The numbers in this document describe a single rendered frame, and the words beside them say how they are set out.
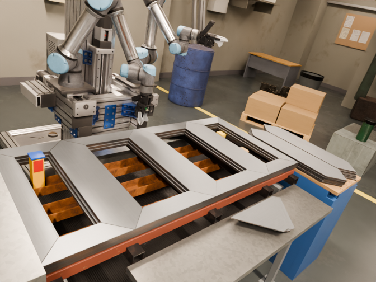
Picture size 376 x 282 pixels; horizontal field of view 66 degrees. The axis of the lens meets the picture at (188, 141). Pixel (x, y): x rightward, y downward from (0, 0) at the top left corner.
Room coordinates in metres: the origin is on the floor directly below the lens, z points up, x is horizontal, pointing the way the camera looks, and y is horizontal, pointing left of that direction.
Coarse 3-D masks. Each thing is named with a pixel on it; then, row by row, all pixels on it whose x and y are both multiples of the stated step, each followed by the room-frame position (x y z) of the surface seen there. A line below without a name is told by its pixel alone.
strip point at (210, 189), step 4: (208, 184) 1.22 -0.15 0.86; (212, 184) 1.23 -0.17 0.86; (216, 184) 1.24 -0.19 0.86; (196, 188) 1.17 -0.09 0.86; (200, 188) 1.17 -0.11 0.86; (204, 188) 1.18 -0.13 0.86; (208, 188) 1.19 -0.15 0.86; (212, 188) 1.19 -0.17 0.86; (216, 188) 1.20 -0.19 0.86; (200, 192) 1.14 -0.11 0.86; (204, 192) 1.14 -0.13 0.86; (208, 192) 1.15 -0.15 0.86; (212, 192) 1.16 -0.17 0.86; (216, 192) 1.16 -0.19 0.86
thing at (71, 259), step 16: (224, 128) 2.04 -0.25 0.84; (96, 144) 1.38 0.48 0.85; (112, 144) 1.44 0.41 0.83; (128, 144) 1.50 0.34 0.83; (208, 144) 1.68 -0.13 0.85; (16, 160) 1.09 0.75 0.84; (48, 160) 1.18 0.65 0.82; (144, 160) 1.38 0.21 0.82; (224, 160) 1.56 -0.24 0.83; (272, 160) 1.71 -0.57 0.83; (64, 176) 1.05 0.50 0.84; (272, 176) 1.50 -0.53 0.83; (224, 192) 1.18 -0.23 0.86; (192, 208) 1.03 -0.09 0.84; (160, 224) 0.91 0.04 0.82; (112, 240) 0.75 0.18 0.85; (80, 256) 0.67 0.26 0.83; (48, 272) 0.60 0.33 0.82
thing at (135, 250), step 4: (136, 244) 0.83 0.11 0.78; (128, 248) 0.80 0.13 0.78; (132, 248) 0.80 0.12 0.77; (136, 248) 0.80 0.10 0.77; (140, 248) 0.81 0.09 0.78; (124, 252) 0.81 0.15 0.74; (128, 252) 0.79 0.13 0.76; (132, 252) 0.78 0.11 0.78; (136, 252) 0.79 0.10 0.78; (140, 252) 0.79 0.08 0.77; (144, 252) 0.80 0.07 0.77; (128, 256) 0.79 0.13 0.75; (132, 256) 0.77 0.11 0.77; (136, 256) 0.81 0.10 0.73; (140, 256) 0.81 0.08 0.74; (128, 260) 0.78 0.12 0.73; (132, 260) 0.77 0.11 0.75; (136, 260) 0.79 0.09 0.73
